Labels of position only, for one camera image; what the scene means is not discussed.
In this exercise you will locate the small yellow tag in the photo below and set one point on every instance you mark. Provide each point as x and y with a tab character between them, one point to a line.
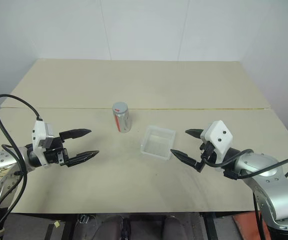
56	224

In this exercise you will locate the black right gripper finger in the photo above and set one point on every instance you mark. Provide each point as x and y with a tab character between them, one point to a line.
183	157
195	132

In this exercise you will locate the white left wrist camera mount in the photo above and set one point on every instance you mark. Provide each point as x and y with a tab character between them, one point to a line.
38	132

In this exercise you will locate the clear plastic container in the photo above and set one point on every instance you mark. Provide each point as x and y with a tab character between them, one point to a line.
158	143

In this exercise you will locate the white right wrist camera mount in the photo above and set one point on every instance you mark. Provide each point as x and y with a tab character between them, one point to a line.
219	136

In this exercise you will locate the orange red mat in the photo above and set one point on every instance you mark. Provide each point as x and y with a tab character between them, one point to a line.
246	227

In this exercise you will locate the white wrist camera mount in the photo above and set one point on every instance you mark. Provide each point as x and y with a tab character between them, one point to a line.
219	136
38	132

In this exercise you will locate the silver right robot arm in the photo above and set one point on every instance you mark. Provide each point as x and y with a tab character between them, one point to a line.
271	185

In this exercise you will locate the black table frame leg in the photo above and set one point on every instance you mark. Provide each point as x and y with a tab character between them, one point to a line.
67	227
211	227

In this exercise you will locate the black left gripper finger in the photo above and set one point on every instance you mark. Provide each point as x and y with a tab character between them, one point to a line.
76	133
83	157

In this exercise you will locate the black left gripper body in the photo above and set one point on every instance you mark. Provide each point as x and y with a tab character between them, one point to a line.
56	152

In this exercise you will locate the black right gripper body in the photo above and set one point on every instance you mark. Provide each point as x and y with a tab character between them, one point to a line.
209	151

